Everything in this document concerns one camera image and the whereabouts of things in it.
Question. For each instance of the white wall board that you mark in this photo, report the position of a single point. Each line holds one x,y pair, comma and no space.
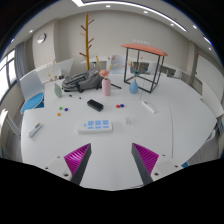
208,75

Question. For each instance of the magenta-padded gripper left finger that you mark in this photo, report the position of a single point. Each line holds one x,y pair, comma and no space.
77,159

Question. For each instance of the round wall clock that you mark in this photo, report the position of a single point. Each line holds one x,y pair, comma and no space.
41,38

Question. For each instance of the green round magnet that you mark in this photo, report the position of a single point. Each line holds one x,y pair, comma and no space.
60,108

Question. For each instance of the pink vase with flowers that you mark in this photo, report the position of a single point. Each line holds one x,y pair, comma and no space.
106,87

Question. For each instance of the window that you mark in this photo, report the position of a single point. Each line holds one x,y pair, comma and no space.
5,71

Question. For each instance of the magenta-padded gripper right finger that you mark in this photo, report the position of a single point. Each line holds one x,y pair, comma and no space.
146,159

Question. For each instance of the wooden tree coat rack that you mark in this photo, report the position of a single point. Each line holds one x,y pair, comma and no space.
87,43

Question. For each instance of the plain white remote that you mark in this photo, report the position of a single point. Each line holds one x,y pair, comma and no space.
149,107

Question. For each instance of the white chair with blue cushion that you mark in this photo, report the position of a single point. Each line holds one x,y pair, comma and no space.
31,86

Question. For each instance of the black rectangular case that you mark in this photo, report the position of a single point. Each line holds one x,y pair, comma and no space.
95,105

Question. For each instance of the white plastic chair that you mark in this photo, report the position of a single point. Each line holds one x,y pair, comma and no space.
118,65
65,66

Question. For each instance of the grey backpack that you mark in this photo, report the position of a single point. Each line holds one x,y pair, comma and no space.
83,81

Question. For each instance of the ceiling lights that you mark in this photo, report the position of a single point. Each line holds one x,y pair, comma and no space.
160,15

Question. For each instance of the black and white marker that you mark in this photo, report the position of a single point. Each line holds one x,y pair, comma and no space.
75,97

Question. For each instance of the white remote with buttons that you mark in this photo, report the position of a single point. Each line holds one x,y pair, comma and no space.
34,130

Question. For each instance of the orange round magnet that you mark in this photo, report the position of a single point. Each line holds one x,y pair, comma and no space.
58,114

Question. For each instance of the grey curtain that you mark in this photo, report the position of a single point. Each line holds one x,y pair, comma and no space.
20,61

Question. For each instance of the black pen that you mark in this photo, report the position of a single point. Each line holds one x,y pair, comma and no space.
116,86

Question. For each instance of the green vase with dried stems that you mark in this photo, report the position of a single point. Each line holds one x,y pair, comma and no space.
58,91

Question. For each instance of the blue vase with dried stems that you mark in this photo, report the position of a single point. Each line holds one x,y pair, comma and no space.
133,87

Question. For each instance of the red round magnet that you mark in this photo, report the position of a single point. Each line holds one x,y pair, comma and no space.
117,106

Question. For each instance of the black-framed orange-topped side table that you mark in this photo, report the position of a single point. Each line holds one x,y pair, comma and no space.
145,48

